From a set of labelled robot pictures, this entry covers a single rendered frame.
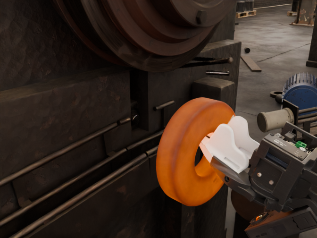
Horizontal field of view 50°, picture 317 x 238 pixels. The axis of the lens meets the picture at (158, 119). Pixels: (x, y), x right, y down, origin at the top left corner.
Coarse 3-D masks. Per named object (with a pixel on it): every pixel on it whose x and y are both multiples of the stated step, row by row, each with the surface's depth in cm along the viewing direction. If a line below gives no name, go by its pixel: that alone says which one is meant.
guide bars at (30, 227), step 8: (144, 152) 73; (152, 152) 74; (136, 160) 70; (120, 168) 68; (128, 168) 69; (112, 176) 66; (96, 184) 64; (104, 184) 65; (88, 192) 62; (72, 200) 60; (56, 208) 58; (64, 208) 59; (48, 216) 57; (32, 224) 55; (40, 224) 56; (24, 232) 54
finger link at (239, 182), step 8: (216, 160) 44; (216, 168) 44; (224, 168) 43; (224, 176) 42; (232, 176) 42; (240, 176) 42; (248, 176) 42; (232, 184) 42; (240, 184) 41; (248, 184) 41; (240, 192) 41; (248, 192) 40
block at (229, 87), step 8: (200, 80) 94; (208, 80) 94; (216, 80) 94; (224, 80) 94; (192, 88) 94; (200, 88) 92; (208, 88) 90; (216, 88) 89; (224, 88) 89; (232, 88) 92; (192, 96) 95; (200, 96) 93; (208, 96) 91; (216, 96) 89; (224, 96) 90; (232, 96) 93; (232, 104) 94; (200, 152) 99
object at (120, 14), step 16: (112, 0) 53; (128, 0) 54; (144, 0) 55; (112, 16) 55; (128, 16) 56; (144, 16) 56; (160, 16) 59; (128, 32) 57; (144, 32) 60; (160, 32) 60; (176, 32) 64; (192, 32) 67; (208, 32) 75; (144, 48) 61; (160, 48) 64; (176, 48) 68; (192, 48) 72
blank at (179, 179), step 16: (176, 112) 45; (192, 112) 44; (208, 112) 46; (224, 112) 49; (176, 128) 44; (192, 128) 44; (208, 128) 47; (160, 144) 44; (176, 144) 43; (192, 144) 45; (160, 160) 44; (176, 160) 43; (192, 160) 46; (160, 176) 45; (176, 176) 44; (192, 176) 47; (208, 176) 50; (176, 192) 45; (192, 192) 47; (208, 192) 50
